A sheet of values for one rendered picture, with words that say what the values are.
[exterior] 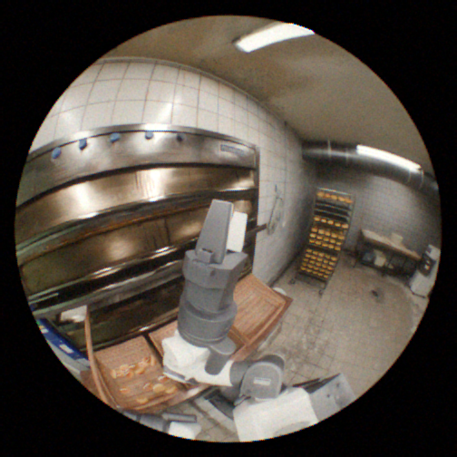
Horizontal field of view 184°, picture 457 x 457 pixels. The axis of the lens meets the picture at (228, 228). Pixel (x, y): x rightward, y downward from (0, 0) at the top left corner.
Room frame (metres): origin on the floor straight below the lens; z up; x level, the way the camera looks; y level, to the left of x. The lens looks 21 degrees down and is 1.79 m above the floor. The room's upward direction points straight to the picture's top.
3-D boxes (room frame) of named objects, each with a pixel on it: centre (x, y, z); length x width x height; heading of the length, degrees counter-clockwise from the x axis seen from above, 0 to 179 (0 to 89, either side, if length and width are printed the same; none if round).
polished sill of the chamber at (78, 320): (0.52, 0.44, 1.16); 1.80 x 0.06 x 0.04; 134
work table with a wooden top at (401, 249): (1.27, -4.33, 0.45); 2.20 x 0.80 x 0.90; 44
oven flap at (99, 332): (0.50, 0.43, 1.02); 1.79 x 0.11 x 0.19; 134
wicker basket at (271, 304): (0.74, -0.20, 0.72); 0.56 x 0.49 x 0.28; 133
